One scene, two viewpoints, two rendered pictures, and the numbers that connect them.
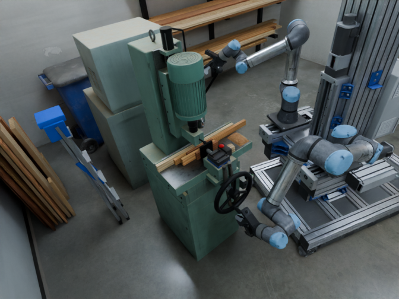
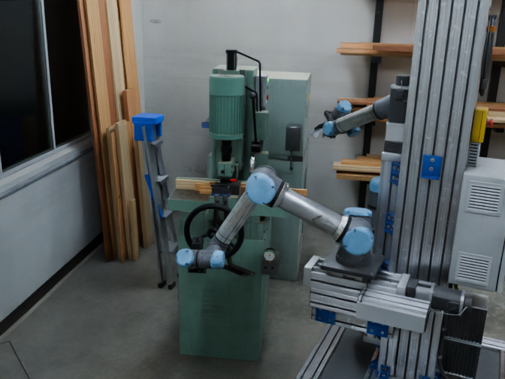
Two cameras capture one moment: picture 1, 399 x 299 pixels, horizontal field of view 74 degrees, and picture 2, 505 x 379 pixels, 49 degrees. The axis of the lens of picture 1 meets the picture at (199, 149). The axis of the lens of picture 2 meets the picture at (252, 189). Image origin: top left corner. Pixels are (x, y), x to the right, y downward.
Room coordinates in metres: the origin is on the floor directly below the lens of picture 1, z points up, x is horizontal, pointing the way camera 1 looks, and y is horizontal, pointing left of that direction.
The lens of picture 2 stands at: (-0.79, -1.86, 1.80)
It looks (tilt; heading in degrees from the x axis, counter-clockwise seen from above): 18 degrees down; 40
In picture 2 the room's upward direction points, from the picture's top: 2 degrees clockwise
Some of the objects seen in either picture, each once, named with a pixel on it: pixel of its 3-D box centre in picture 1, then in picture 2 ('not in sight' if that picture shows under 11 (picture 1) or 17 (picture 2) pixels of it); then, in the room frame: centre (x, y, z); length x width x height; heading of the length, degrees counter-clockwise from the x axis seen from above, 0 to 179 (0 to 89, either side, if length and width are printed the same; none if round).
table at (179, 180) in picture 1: (211, 162); (228, 204); (1.17, -0.06, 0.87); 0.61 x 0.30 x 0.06; 124
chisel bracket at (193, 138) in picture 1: (192, 134); (227, 168); (1.26, 0.03, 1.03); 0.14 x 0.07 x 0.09; 34
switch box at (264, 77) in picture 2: not in sight; (261, 89); (1.59, 0.08, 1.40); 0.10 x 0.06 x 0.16; 34
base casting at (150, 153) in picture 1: (187, 159); (228, 210); (1.35, 0.09, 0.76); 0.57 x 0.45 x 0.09; 34
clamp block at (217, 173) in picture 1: (219, 164); (225, 201); (1.10, -0.11, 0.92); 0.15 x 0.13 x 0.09; 124
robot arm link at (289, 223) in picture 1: (285, 222); (211, 257); (0.73, -0.38, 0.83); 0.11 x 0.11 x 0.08; 32
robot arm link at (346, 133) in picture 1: (343, 137); (357, 223); (1.13, -0.83, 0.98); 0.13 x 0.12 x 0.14; 32
